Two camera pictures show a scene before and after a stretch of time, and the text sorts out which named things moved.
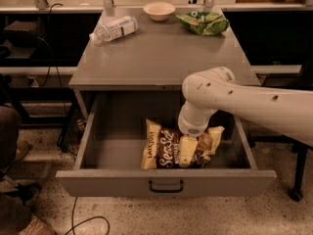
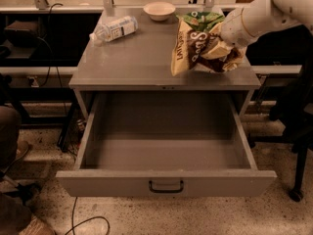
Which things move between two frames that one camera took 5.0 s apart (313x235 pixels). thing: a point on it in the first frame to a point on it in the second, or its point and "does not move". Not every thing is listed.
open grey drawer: [110, 158] does not move
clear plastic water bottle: [110, 31] does not move
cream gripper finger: [187, 150] to [218, 50]
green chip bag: [209, 23] does not move
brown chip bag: [161, 147] to [188, 46]
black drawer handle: [166, 190] does not move
